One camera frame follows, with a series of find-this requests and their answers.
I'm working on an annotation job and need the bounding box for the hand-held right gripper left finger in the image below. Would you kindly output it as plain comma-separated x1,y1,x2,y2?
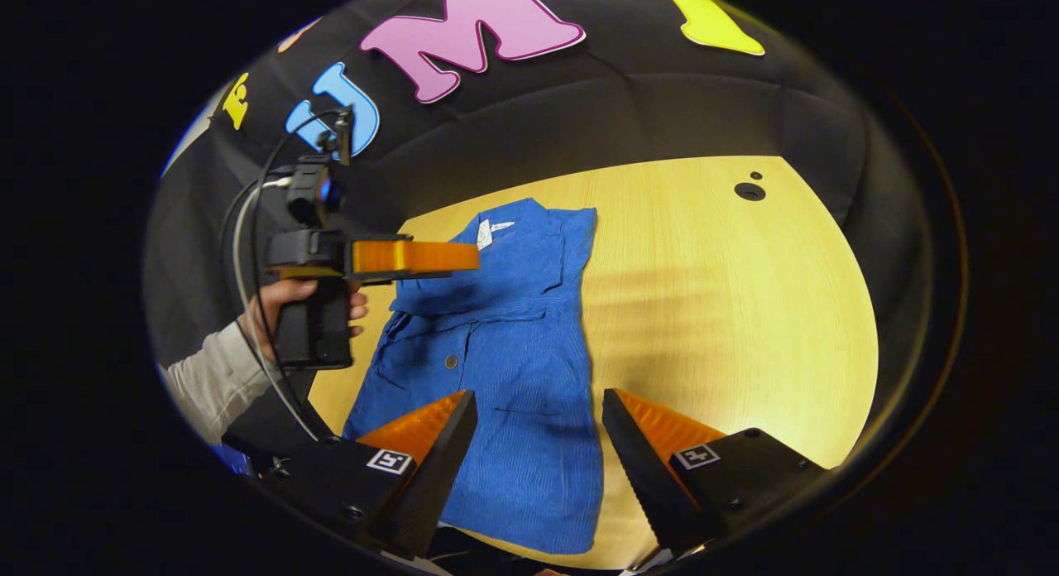
265,389,479,560

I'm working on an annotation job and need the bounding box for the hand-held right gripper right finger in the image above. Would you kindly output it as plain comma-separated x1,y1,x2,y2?
601,387,828,560

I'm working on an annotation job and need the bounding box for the blue button shirt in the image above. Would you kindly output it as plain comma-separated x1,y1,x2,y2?
342,198,605,556

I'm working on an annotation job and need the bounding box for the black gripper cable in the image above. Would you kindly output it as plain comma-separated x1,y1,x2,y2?
248,108,348,444

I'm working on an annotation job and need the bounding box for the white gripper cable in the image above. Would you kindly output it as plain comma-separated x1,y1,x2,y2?
232,177,295,312

